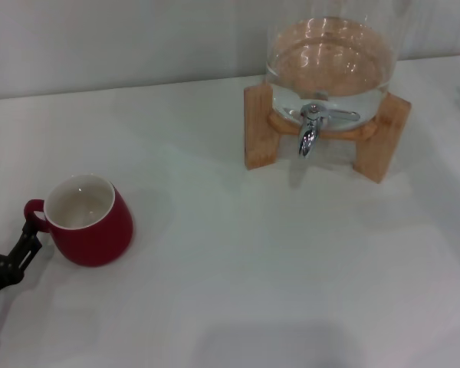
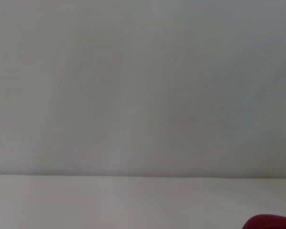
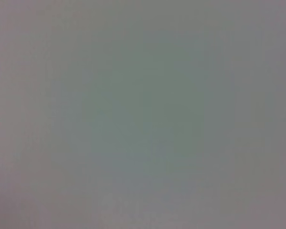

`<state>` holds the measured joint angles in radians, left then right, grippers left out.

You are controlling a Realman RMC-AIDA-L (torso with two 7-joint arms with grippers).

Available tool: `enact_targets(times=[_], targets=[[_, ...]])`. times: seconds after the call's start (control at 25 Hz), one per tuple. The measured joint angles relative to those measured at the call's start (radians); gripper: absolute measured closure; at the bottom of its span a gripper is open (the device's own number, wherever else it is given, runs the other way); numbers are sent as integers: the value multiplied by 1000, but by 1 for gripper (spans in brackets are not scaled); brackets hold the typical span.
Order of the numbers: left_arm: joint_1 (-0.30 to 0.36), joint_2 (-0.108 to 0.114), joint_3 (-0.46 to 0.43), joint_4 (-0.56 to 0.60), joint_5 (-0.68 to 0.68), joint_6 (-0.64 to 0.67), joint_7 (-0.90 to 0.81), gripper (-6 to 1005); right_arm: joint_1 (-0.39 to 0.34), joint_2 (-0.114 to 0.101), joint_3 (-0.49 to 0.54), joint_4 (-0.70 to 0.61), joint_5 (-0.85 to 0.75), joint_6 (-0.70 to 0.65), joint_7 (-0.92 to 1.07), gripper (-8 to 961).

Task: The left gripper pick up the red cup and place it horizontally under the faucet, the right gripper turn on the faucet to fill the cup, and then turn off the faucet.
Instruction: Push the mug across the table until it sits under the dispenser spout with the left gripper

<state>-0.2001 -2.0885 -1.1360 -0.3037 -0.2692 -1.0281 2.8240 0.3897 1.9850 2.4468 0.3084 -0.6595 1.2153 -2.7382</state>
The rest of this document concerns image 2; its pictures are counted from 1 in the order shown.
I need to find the red ceramic cup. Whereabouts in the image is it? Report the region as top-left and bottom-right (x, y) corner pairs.
(242, 193), (286, 229)

